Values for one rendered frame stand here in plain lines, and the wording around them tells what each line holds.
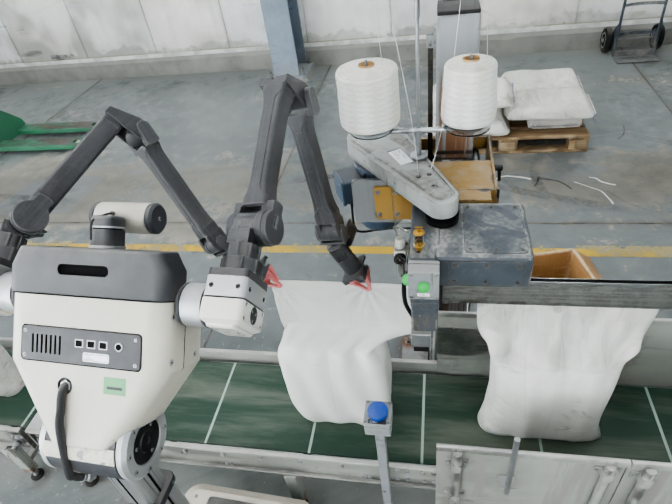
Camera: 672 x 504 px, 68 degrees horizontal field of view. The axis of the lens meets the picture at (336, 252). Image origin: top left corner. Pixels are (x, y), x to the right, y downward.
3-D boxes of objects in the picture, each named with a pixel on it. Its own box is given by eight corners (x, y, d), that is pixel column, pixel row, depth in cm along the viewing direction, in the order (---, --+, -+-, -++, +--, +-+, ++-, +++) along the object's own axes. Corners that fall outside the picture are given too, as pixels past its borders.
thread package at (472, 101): (439, 134, 130) (440, 69, 119) (439, 110, 141) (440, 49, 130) (499, 132, 127) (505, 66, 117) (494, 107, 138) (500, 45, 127)
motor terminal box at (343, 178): (343, 213, 165) (339, 184, 158) (335, 198, 173) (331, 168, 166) (367, 207, 167) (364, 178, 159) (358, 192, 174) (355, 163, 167)
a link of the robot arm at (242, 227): (224, 249, 104) (246, 248, 102) (233, 204, 108) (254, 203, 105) (249, 263, 112) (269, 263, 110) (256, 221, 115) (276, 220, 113)
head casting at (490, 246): (410, 331, 140) (408, 249, 121) (414, 272, 158) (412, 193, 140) (524, 336, 134) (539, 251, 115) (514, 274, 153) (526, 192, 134)
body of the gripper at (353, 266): (367, 258, 155) (355, 241, 152) (363, 280, 148) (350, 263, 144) (350, 264, 158) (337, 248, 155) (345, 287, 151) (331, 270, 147)
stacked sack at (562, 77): (498, 102, 427) (500, 85, 417) (497, 82, 459) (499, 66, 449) (584, 100, 411) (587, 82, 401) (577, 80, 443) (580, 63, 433)
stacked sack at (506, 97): (427, 113, 400) (427, 96, 391) (431, 92, 430) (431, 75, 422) (515, 112, 384) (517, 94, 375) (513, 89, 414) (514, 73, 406)
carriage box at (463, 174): (412, 270, 165) (410, 190, 145) (416, 210, 190) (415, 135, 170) (491, 272, 160) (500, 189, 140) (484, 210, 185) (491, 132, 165)
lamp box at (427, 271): (408, 299, 126) (407, 272, 120) (409, 286, 129) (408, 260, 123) (439, 300, 124) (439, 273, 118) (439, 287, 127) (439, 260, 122)
